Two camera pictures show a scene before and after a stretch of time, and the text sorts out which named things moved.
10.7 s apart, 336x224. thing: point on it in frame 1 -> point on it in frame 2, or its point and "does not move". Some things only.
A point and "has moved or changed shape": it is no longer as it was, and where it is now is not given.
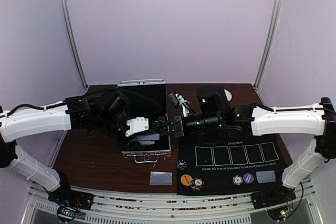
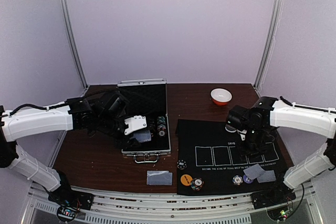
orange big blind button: [186, 179] does not move
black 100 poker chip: [181, 164] does not move
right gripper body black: [178, 126] -> [250, 146]
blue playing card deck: [147, 139] has moved or changed shape
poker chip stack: [197, 183] does not move
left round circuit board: [67, 213] does not move
